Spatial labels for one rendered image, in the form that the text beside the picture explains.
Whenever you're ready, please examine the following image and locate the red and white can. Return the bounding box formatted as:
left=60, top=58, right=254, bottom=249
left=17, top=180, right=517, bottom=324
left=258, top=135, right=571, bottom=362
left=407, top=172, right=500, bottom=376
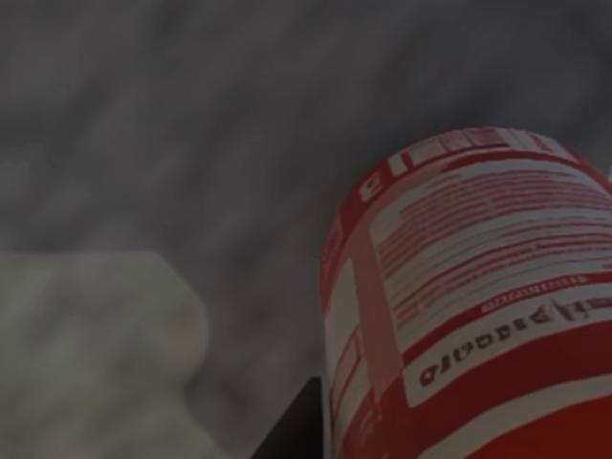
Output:
left=318, top=125, right=612, bottom=459

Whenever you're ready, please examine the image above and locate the pale beige cloth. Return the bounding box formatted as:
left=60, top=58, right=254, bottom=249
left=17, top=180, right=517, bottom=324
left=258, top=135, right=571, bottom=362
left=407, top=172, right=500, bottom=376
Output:
left=0, top=250, right=226, bottom=459

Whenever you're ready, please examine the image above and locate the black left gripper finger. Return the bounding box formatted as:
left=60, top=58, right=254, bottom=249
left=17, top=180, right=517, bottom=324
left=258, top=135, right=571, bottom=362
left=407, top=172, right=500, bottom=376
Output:
left=251, top=376, right=325, bottom=459

